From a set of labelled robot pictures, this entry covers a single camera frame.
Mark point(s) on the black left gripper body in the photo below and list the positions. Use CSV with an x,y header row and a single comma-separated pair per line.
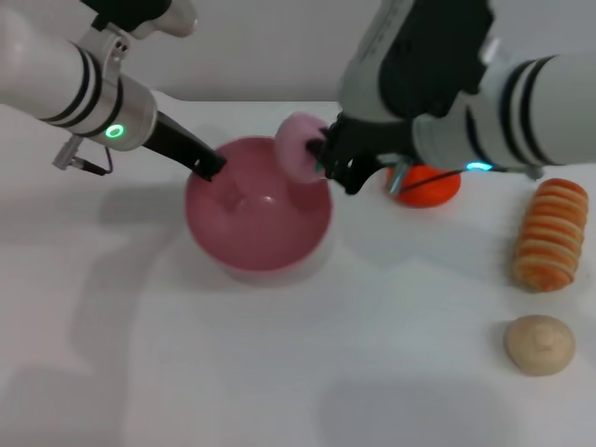
x,y
174,142

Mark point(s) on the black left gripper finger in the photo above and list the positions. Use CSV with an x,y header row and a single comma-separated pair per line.
x,y
210,165

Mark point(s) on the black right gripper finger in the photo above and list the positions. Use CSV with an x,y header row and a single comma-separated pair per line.
x,y
317,153

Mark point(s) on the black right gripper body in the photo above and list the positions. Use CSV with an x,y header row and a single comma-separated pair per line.
x,y
368,144

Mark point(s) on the pink toy peach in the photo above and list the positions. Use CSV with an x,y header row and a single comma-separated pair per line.
x,y
298,144

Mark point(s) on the pink plastic bowl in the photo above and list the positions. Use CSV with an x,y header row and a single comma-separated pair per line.
x,y
261,223

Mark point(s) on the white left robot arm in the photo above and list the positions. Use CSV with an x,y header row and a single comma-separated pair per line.
x,y
60,88

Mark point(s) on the orange toy pear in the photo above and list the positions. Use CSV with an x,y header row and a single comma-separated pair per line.
x,y
428,186

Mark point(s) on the orange striped toy bread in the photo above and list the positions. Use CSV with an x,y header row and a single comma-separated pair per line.
x,y
551,233

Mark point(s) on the beige toy bun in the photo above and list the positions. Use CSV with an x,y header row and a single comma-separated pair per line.
x,y
537,347

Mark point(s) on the left wrist camera housing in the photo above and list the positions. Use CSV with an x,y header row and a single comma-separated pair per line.
x,y
149,16

